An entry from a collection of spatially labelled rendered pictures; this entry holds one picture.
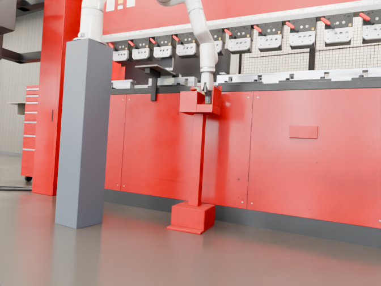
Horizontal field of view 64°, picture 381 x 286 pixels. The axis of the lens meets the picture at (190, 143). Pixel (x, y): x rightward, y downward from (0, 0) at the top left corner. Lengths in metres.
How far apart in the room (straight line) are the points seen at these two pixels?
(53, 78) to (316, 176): 2.13
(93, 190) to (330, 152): 1.32
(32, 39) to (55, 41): 5.71
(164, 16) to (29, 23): 6.56
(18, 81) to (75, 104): 7.03
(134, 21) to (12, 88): 6.56
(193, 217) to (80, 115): 0.81
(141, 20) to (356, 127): 1.74
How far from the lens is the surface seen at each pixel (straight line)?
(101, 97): 1.77
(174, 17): 2.46
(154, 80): 2.24
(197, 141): 1.78
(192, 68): 2.88
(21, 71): 8.70
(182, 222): 1.77
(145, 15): 2.62
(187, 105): 1.76
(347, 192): 1.87
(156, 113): 2.21
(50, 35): 2.94
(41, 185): 2.83
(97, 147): 1.75
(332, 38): 2.08
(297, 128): 1.85
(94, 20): 1.87
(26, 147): 3.57
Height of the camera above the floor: 0.46
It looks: 1 degrees up
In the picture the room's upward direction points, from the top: 3 degrees clockwise
